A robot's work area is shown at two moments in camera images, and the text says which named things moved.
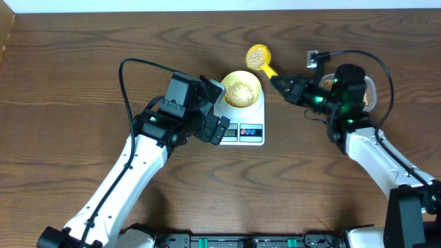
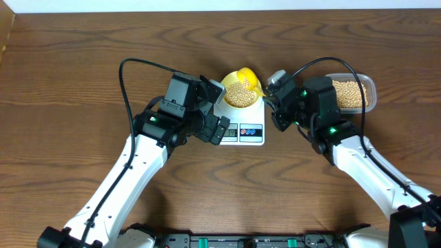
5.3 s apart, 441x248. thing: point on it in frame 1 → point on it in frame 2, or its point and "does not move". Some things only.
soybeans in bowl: x=239 y=94 does not move
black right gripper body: x=315 y=98 → x=295 y=114
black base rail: x=310 y=240 does not move
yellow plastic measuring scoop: x=258 y=57 → x=252 y=80
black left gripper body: x=208 y=126 does not move
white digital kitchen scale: x=247 y=125 does not move
